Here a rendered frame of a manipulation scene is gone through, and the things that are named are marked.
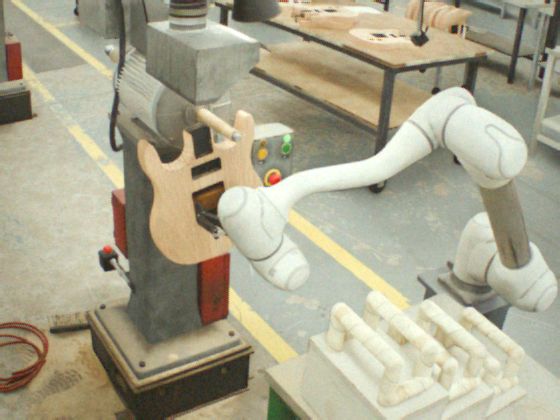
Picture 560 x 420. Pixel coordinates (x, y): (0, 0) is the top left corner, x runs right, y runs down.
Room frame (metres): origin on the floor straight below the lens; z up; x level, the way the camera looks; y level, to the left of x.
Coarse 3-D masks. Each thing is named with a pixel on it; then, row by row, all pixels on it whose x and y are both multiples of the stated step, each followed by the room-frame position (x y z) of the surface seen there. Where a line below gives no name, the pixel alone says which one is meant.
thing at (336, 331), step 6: (330, 318) 0.97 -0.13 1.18; (330, 324) 0.96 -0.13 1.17; (336, 324) 0.95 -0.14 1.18; (330, 330) 0.96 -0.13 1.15; (336, 330) 0.95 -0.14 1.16; (342, 330) 0.96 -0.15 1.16; (330, 336) 0.96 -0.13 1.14; (336, 336) 0.95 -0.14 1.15; (342, 336) 0.96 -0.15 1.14; (330, 342) 0.96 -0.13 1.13; (336, 342) 0.95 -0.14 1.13; (342, 342) 0.96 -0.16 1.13; (330, 348) 0.96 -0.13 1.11; (336, 348) 0.95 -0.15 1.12
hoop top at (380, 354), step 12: (336, 312) 0.96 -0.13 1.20; (348, 312) 0.95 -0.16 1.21; (348, 324) 0.92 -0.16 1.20; (360, 324) 0.91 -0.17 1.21; (360, 336) 0.89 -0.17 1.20; (372, 336) 0.88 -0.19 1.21; (372, 348) 0.86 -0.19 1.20; (384, 348) 0.85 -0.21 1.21; (384, 360) 0.83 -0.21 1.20; (396, 360) 0.82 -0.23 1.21
